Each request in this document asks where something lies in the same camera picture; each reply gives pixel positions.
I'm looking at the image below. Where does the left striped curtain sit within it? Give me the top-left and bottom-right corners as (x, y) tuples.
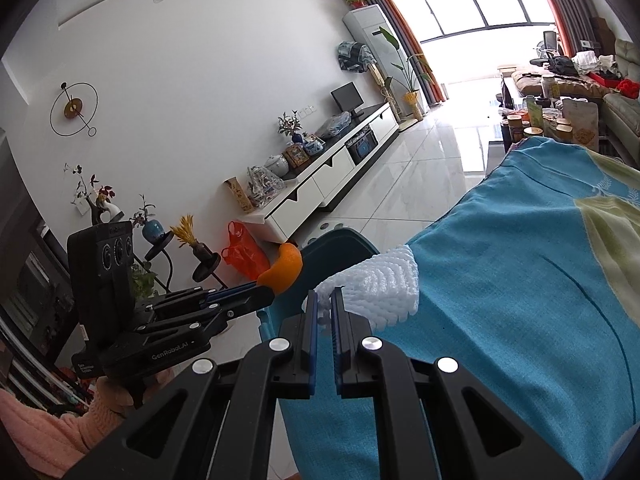
(345, 0), (446, 106)

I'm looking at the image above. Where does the dark green sectional sofa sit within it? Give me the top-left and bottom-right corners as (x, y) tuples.
(601, 39), (639, 166)

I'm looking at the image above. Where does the clothes covered floor fan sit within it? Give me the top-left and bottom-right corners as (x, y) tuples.
(336, 41), (378, 89)

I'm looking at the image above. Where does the tall green potted plant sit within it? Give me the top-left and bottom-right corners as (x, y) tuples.
(376, 26), (431, 122)

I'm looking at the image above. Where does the orange plastic bag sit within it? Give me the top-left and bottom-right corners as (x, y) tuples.
(221, 221), (270, 281)

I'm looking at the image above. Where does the large window frame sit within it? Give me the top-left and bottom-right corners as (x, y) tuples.
(394, 0), (555, 44)

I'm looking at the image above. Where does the white bathroom scale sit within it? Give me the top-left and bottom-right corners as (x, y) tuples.
(304, 219), (345, 245)

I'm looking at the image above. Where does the white black tv cabinet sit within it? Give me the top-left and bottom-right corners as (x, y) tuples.
(240, 104), (399, 244)

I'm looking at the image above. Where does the small black monitor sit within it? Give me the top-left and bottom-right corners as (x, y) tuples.
(331, 82), (363, 118)

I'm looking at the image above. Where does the person left hand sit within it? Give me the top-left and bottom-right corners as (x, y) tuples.
(94, 366), (177, 430)

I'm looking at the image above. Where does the round wall clock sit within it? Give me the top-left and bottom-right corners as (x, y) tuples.
(49, 81), (99, 139)

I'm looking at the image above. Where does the black tiered plant stand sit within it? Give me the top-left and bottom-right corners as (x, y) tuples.
(84, 204), (231, 296)

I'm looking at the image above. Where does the teal plastic trash bin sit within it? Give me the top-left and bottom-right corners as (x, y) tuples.
(257, 228), (378, 341)

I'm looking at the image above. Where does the blue floral tablecloth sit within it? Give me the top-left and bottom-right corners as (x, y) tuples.
(282, 138), (639, 479)

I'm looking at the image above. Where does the pink sweater left forearm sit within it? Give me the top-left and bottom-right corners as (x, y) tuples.
(1, 391), (114, 479)

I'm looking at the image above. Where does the cluttered coffee table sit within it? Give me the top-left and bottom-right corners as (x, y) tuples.
(499, 67), (639, 169)

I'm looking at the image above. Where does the white standing air conditioner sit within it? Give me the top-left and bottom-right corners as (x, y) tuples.
(343, 4), (426, 115)

